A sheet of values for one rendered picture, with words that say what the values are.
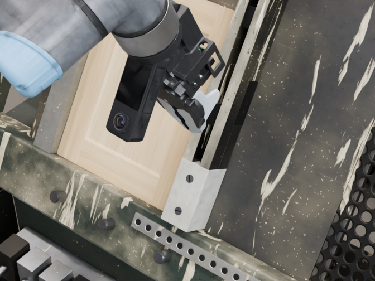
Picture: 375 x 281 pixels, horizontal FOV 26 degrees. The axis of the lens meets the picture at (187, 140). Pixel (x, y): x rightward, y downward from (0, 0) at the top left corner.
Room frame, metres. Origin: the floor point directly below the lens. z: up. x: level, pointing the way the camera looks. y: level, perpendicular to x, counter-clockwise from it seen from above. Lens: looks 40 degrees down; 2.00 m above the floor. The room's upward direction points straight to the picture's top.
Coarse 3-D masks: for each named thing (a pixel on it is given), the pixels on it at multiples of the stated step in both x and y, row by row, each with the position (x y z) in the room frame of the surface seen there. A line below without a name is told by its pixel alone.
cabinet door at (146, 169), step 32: (192, 0) 1.35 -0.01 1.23; (224, 32) 1.29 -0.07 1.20; (96, 64) 1.37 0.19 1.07; (96, 96) 1.33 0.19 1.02; (96, 128) 1.29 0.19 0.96; (160, 128) 1.23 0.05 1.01; (96, 160) 1.25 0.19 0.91; (128, 160) 1.22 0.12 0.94; (160, 160) 1.19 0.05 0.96; (128, 192) 1.18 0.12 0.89; (160, 192) 1.15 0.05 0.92
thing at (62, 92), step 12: (84, 60) 1.38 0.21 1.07; (72, 72) 1.37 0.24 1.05; (60, 84) 1.36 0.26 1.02; (72, 84) 1.35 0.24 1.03; (48, 96) 1.36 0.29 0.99; (60, 96) 1.35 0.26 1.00; (72, 96) 1.35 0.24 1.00; (48, 108) 1.34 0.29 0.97; (60, 108) 1.33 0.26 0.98; (48, 120) 1.33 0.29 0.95; (60, 120) 1.32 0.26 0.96; (48, 132) 1.31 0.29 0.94; (60, 132) 1.31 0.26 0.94; (36, 144) 1.31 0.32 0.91; (48, 144) 1.30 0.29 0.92
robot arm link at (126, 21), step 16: (96, 0) 0.72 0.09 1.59; (112, 0) 0.72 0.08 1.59; (128, 0) 0.73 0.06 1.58; (144, 0) 0.74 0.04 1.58; (160, 0) 0.76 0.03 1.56; (112, 16) 0.72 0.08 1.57; (128, 16) 0.74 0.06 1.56; (144, 16) 0.74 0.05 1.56; (160, 16) 0.76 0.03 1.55; (112, 32) 0.76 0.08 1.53; (128, 32) 0.75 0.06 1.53; (144, 32) 0.75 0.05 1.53
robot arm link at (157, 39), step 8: (168, 0) 0.79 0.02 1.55; (168, 8) 0.78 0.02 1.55; (168, 16) 0.77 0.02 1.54; (176, 16) 0.79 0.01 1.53; (160, 24) 0.76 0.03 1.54; (168, 24) 0.77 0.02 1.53; (176, 24) 0.78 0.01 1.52; (152, 32) 0.75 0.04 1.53; (160, 32) 0.76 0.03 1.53; (168, 32) 0.77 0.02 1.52; (176, 32) 0.78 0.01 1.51; (120, 40) 0.76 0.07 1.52; (128, 40) 0.75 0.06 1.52; (136, 40) 0.75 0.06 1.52; (144, 40) 0.75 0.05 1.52; (152, 40) 0.76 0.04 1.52; (160, 40) 0.76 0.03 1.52; (168, 40) 0.77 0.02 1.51; (128, 48) 0.76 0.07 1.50; (136, 48) 0.76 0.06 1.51; (144, 48) 0.76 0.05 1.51; (152, 48) 0.76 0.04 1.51; (160, 48) 0.76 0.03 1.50; (144, 56) 0.76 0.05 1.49
